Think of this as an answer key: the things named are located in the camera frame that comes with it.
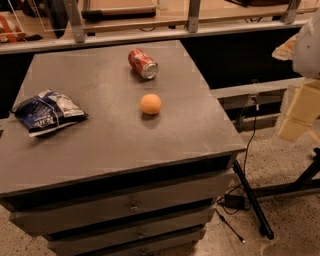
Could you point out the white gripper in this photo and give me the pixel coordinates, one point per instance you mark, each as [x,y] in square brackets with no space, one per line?
[308,50]

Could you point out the grey drawer cabinet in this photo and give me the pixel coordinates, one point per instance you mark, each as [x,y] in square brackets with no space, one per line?
[118,146]

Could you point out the orange fruit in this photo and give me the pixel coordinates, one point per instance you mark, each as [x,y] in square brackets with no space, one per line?
[150,104]

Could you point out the black power adapter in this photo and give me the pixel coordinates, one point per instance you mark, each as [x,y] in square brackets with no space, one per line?
[235,202]

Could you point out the orange object behind glass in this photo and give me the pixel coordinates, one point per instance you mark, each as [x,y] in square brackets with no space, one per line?
[9,31]

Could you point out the bottom drawer front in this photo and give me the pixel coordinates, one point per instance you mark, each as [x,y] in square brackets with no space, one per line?
[184,237]

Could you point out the red soda can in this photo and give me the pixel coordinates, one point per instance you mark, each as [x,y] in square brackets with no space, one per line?
[143,64]

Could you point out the black metal stand base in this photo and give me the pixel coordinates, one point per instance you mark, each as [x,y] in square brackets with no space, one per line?
[306,181]

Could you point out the top drawer front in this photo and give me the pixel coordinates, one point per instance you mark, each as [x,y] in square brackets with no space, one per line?
[123,203]

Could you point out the middle drawer front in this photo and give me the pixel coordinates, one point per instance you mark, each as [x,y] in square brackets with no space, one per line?
[171,223]

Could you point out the drawer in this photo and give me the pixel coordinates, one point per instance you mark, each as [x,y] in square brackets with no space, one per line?
[184,237]
[171,223]
[123,203]

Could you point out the metal railing frame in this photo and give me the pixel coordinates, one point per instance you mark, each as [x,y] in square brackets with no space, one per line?
[183,18]

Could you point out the blue white chip bag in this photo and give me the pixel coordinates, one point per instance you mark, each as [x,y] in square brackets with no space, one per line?
[47,112]

